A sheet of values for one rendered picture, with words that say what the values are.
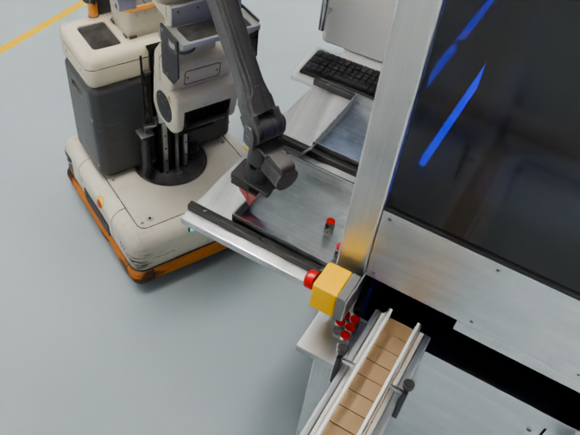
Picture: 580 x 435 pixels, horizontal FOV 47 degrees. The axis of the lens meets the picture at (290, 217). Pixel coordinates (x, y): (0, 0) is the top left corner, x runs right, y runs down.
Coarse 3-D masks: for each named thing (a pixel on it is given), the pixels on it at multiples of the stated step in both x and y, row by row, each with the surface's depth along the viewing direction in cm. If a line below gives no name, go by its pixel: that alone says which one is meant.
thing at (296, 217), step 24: (312, 168) 169; (288, 192) 166; (312, 192) 167; (336, 192) 168; (240, 216) 159; (264, 216) 160; (288, 216) 160; (312, 216) 161; (336, 216) 162; (288, 240) 155; (312, 240) 156; (336, 240) 157
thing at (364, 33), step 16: (336, 0) 216; (352, 0) 213; (368, 0) 210; (384, 0) 208; (336, 16) 220; (352, 16) 217; (368, 16) 214; (384, 16) 211; (336, 32) 223; (352, 32) 220; (368, 32) 218; (384, 32) 215; (352, 48) 224; (368, 48) 222; (384, 48) 219
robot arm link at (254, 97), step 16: (208, 0) 131; (224, 0) 129; (224, 16) 130; (240, 16) 131; (224, 32) 132; (240, 32) 132; (224, 48) 134; (240, 48) 132; (240, 64) 133; (256, 64) 135; (240, 80) 135; (256, 80) 135; (240, 96) 137; (256, 96) 136; (272, 96) 138; (240, 112) 139; (256, 112) 136; (272, 112) 139; (256, 128) 136; (272, 128) 138; (256, 144) 139
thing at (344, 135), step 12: (360, 96) 191; (348, 108) 189; (360, 108) 192; (336, 120) 184; (348, 120) 188; (360, 120) 188; (324, 132) 179; (336, 132) 184; (348, 132) 184; (360, 132) 185; (312, 144) 176; (324, 144) 180; (336, 144) 180; (348, 144) 181; (360, 144) 181; (336, 156) 174; (348, 156) 172; (360, 156) 178
